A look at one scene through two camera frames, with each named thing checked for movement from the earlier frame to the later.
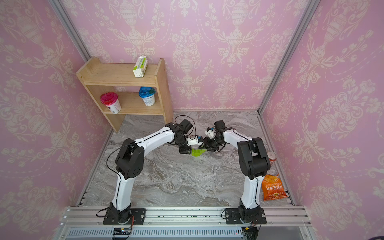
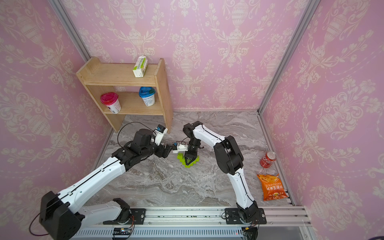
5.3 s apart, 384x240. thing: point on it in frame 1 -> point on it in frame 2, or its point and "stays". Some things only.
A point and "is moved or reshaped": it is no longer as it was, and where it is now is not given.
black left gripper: x=186 y=150 -> x=161 y=153
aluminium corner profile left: x=70 y=29 stays
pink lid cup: x=111 y=100 stays
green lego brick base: x=197 y=152 is moved or reshaped
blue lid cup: x=147 y=94 stays
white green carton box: x=140 y=66 stays
